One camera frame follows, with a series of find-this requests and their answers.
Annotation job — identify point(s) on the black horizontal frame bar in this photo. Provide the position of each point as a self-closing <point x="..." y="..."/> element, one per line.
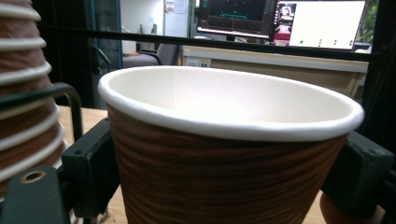
<point x="249" y="45"/>

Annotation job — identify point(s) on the dark curtain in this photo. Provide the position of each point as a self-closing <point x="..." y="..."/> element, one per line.
<point x="65" y="46"/>
<point x="381" y="77"/>

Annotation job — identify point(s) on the ribbed brown paper cup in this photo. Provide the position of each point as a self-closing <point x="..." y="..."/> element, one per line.
<point x="230" y="174"/>

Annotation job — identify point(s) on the grey office chair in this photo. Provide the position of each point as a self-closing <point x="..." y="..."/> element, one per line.
<point x="166" y="54"/>

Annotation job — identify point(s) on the dark computer monitor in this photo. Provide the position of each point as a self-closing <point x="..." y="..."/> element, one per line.
<point x="236" y="15"/>

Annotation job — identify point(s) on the bright white computer monitor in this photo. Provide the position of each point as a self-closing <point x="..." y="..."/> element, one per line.
<point x="325" y="25"/>

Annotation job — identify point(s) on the beige desk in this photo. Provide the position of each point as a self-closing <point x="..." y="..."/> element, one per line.
<point x="295" y="67"/>

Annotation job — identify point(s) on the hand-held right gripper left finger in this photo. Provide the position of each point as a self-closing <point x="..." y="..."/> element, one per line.
<point x="90" y="168"/>

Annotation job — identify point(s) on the white power outlet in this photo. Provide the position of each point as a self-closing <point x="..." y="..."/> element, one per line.
<point x="198" y="62"/>

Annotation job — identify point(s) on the stack of brown cups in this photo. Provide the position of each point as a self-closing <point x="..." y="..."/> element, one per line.
<point x="21" y="130"/>

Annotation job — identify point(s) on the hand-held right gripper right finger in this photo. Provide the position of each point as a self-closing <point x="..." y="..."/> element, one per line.
<point x="358" y="174"/>

